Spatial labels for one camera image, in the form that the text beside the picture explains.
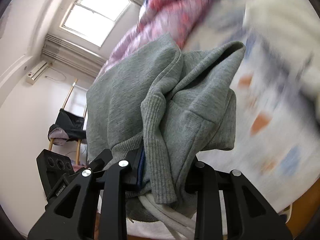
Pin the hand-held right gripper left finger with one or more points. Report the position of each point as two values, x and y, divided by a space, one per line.
140 172

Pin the bed with patterned sheet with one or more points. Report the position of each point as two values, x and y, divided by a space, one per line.
275 130

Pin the window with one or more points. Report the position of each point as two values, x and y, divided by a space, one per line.
95 15

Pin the grey zip hoodie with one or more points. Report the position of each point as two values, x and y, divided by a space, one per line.
175 105

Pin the purple floral quilt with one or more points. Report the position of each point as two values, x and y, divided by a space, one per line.
170 17

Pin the wooden bar rack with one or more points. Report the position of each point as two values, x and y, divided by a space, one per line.
68 95

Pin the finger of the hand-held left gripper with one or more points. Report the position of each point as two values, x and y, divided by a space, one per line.
101 158

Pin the white air conditioner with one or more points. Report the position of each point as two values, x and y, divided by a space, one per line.
37 73

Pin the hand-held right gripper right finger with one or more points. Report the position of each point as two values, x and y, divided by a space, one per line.
200 180

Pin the white folded cloth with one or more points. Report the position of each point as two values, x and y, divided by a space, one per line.
280 25

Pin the dark jacket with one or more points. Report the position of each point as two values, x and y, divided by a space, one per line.
71 122

